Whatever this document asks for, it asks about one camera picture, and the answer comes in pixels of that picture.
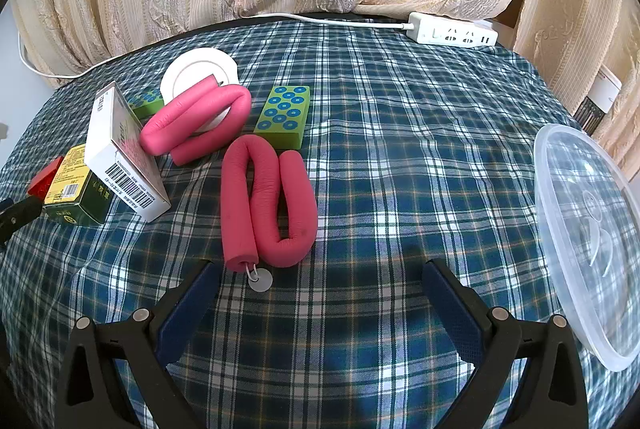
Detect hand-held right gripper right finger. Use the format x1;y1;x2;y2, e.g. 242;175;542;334
421;258;588;429

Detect pink foam tube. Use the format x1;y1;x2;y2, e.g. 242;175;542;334
139;76;252;166
221;134;319;294

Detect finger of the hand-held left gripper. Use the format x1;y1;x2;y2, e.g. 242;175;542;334
0;196;43;246

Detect red block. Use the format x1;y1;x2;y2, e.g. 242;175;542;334
27;156;63;198

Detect white and dark box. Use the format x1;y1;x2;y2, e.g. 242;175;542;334
572;64;623;132

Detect small green block blue dots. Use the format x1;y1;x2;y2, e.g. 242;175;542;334
125;86;166;120

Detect white round dish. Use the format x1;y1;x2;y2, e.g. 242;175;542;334
160;48;240;132

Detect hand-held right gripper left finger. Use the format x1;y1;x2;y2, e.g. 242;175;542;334
54;259;221;429

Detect blue plaid tablecloth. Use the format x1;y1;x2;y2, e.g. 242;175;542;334
0;16;640;429

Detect green and yellow box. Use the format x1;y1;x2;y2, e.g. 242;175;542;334
42;144;118;226

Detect clear plastic container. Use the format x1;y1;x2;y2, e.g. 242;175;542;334
532;124;640;372

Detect white box with barcode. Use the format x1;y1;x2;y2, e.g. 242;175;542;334
84;82;172;223

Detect white power cable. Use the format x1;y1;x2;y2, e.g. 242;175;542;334
19;12;416;79

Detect white power strip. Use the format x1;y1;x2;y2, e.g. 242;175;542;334
407;12;499;46

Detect green block with blue dots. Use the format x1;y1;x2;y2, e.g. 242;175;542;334
253;85;311;150

